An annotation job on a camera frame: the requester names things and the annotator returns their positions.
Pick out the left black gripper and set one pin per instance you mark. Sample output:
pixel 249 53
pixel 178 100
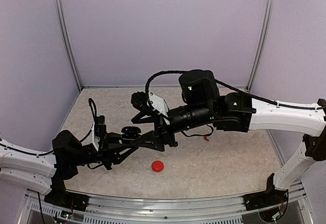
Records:
pixel 106 148

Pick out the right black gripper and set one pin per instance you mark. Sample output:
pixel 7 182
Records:
pixel 159 144

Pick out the glossy black earbud case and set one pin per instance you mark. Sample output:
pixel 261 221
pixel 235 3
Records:
pixel 130 133

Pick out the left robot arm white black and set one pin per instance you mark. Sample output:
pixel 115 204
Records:
pixel 46 172

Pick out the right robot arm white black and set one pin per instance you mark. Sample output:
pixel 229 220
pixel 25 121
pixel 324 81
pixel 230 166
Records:
pixel 237 111

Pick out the red round charging case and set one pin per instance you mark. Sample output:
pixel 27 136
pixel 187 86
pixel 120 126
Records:
pixel 157 166

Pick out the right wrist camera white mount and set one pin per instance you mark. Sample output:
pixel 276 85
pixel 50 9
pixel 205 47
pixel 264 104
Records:
pixel 149 104

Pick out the aluminium front rail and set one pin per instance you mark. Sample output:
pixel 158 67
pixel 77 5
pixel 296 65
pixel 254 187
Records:
pixel 108 209

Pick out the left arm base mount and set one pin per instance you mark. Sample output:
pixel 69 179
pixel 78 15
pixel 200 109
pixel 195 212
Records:
pixel 59 196

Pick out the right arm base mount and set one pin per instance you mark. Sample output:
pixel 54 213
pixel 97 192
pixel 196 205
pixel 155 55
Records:
pixel 271 203

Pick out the left aluminium corner post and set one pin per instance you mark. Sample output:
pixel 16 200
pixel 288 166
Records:
pixel 67 44

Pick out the aluminium corner post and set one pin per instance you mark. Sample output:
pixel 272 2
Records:
pixel 67 44
pixel 261 43

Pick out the right aluminium corner post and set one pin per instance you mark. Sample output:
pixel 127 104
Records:
pixel 261 43

